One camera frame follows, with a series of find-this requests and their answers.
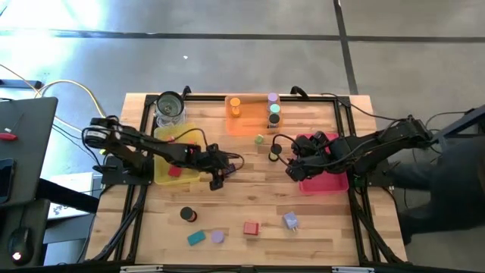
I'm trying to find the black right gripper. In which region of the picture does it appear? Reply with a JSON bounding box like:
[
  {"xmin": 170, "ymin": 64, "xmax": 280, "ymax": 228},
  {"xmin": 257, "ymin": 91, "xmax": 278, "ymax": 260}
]
[{"xmin": 293, "ymin": 131, "xmax": 336, "ymax": 172}]

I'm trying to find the black-capped hourglass green sand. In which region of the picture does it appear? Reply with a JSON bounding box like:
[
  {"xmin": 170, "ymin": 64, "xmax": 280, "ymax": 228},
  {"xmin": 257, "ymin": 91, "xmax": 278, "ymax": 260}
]
[{"xmin": 268, "ymin": 143, "xmax": 283, "ymax": 162}]

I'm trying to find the pink plastic bin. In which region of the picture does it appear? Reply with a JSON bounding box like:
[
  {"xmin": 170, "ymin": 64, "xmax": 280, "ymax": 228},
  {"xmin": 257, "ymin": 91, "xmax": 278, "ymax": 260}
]
[{"xmin": 295, "ymin": 132, "xmax": 350, "ymax": 196}]

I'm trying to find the orange plastic bin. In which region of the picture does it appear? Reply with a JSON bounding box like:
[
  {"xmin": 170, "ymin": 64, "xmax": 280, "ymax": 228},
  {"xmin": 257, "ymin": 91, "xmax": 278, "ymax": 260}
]
[{"xmin": 224, "ymin": 93, "xmax": 283, "ymax": 137}]

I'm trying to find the yellow plastic bin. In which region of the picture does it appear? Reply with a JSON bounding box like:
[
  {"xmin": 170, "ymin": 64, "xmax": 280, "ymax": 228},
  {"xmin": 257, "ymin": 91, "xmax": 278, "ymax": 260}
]
[{"xmin": 153, "ymin": 123, "xmax": 202, "ymax": 186}]

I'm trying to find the black-capped hourglass red sand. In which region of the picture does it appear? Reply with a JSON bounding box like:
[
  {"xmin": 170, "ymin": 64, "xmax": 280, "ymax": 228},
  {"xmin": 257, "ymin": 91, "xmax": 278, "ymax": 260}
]
[{"xmin": 179, "ymin": 206, "xmax": 198, "ymax": 223}]

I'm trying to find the white cup black rim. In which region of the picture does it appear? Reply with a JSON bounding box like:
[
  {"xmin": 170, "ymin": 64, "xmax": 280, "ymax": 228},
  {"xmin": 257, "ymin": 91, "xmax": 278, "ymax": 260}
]
[{"xmin": 155, "ymin": 90, "xmax": 186, "ymax": 118}]

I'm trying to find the teal rectangular block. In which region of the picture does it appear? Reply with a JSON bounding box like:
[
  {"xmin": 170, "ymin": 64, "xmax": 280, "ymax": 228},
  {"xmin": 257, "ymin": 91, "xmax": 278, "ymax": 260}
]
[{"xmin": 186, "ymin": 230, "xmax": 207, "ymax": 246}]

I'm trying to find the white paper sheet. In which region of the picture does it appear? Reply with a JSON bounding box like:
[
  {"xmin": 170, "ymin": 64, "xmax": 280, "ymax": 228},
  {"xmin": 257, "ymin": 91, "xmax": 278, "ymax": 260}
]
[{"xmin": 48, "ymin": 172, "xmax": 95, "ymax": 221}]

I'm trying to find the grey metal stand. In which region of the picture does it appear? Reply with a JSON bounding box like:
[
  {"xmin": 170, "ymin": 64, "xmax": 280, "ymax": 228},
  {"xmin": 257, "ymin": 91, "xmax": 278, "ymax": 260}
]
[{"xmin": 435, "ymin": 104, "xmax": 485, "ymax": 140}]

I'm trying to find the black side desk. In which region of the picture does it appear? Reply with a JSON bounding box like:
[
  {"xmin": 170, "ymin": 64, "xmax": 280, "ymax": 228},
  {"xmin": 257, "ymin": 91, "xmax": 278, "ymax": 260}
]
[{"xmin": 0, "ymin": 96, "xmax": 100, "ymax": 268}]

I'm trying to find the black floor strip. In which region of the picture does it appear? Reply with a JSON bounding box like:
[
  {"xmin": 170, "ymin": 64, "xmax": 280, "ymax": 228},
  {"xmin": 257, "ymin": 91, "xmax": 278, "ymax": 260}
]
[{"xmin": 0, "ymin": 78, "xmax": 42, "ymax": 89}]

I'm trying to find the black phone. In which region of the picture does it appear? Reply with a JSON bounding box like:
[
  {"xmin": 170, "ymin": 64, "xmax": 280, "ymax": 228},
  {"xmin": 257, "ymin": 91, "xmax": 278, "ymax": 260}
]
[{"xmin": 0, "ymin": 158, "xmax": 16, "ymax": 205}]

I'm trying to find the black computer mouse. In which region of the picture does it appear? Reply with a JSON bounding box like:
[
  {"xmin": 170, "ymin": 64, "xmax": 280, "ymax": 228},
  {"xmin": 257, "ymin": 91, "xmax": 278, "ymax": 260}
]
[{"xmin": 7, "ymin": 226, "xmax": 34, "ymax": 265}]

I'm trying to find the black left camera cable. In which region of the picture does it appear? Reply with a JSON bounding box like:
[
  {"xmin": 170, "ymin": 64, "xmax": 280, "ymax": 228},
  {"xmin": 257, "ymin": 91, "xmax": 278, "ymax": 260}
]
[{"xmin": 177, "ymin": 127, "xmax": 246, "ymax": 171}]

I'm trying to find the black camera cable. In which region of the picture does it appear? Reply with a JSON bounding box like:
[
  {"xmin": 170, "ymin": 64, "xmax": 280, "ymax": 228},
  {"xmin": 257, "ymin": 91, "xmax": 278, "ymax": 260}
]
[
  {"xmin": 271, "ymin": 133, "xmax": 304, "ymax": 170},
  {"xmin": 177, "ymin": 127, "xmax": 246, "ymax": 171}
]

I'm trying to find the black right camera cable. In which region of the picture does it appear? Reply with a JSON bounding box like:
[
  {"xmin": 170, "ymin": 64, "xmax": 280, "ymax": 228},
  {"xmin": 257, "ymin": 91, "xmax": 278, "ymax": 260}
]
[{"xmin": 271, "ymin": 133, "xmax": 304, "ymax": 170}]

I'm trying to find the black aluminium rig frame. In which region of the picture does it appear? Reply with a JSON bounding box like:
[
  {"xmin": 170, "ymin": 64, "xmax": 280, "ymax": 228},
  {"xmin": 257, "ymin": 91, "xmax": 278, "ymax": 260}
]
[{"xmin": 86, "ymin": 86, "xmax": 407, "ymax": 266}]

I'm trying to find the lavender wall charger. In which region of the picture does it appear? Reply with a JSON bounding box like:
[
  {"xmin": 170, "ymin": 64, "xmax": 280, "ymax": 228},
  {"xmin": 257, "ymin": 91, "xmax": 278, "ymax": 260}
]
[{"xmin": 282, "ymin": 211, "xmax": 300, "ymax": 232}]

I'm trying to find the large red wall charger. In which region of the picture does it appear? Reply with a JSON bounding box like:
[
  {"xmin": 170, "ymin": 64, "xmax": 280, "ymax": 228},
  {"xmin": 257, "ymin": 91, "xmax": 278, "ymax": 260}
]
[{"xmin": 242, "ymin": 221, "xmax": 262, "ymax": 237}]

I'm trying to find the white frame bracket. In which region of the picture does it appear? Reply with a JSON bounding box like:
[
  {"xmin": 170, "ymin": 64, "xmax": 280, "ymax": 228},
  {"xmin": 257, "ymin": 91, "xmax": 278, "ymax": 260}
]
[
  {"xmin": 331, "ymin": 266, "xmax": 375, "ymax": 273},
  {"xmin": 119, "ymin": 265, "xmax": 164, "ymax": 273}
]

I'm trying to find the yellow power cable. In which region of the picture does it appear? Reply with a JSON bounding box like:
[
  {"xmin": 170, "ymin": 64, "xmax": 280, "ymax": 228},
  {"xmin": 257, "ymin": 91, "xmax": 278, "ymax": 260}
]
[{"xmin": 0, "ymin": 63, "xmax": 111, "ymax": 130}]

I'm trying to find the red-handled screwdriver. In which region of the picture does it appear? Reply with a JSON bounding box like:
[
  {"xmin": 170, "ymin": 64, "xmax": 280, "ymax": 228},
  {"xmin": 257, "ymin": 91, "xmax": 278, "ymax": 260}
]
[{"xmin": 0, "ymin": 127, "xmax": 19, "ymax": 142}]

